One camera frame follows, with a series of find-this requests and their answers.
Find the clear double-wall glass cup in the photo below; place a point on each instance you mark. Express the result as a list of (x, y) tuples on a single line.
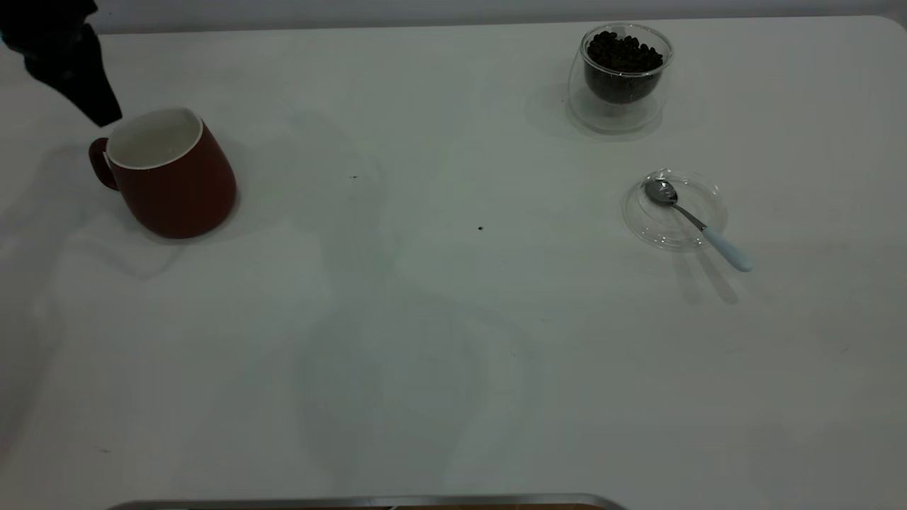
[(609, 119)]

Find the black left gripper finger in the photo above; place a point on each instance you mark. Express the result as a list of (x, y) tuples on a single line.
[(81, 81)]

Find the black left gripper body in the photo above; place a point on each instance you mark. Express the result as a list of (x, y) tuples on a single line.
[(42, 21)]

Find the pile of coffee beans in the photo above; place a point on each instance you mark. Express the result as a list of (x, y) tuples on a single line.
[(623, 60)]

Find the red ceramic mug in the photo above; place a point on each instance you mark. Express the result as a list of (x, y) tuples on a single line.
[(184, 191)]

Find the clear glass saucer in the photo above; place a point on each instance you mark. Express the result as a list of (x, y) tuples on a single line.
[(659, 228)]

